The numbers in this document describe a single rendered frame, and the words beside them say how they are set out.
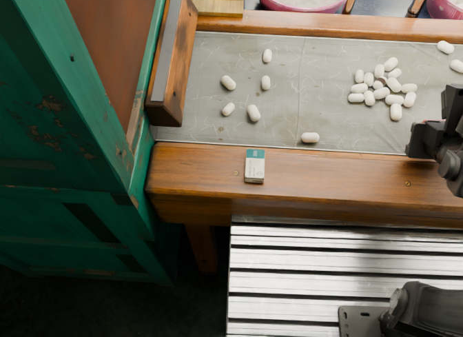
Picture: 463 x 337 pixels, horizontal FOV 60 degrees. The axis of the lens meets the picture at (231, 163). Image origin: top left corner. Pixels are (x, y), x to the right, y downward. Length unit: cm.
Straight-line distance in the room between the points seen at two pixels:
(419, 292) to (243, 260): 31
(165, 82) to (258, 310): 44
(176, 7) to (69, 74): 46
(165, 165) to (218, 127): 14
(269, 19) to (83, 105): 60
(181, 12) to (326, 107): 35
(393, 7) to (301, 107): 47
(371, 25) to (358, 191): 42
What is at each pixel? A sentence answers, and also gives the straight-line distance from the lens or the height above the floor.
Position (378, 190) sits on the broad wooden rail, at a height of 76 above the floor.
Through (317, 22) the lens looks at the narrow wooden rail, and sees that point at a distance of 99.
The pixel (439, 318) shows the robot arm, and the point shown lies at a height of 89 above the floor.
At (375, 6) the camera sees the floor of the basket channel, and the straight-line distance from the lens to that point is 120.
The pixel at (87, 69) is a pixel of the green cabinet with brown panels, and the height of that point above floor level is 108.
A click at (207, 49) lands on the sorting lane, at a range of 95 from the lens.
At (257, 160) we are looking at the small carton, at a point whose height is 79.
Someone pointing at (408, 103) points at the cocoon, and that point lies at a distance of 91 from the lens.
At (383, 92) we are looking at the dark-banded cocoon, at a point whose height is 76.
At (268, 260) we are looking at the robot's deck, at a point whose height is 67.
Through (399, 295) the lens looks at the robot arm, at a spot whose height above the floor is 80.
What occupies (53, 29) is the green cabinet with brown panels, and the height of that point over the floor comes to 116.
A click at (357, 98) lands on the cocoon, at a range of 88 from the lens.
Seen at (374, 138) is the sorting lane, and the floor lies 74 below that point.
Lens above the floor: 143
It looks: 63 degrees down
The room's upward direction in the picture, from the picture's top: straight up
